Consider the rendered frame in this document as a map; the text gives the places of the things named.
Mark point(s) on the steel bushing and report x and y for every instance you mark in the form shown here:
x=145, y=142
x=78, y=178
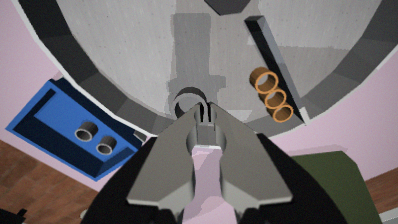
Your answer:
x=108, y=141
x=91, y=130
x=188, y=92

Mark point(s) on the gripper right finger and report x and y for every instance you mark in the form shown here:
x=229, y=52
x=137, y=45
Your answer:
x=255, y=172

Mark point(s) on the bronze bushing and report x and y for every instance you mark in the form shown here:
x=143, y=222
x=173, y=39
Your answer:
x=270, y=83
x=276, y=101
x=283, y=114

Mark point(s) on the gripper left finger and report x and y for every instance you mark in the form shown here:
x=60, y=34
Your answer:
x=160, y=175

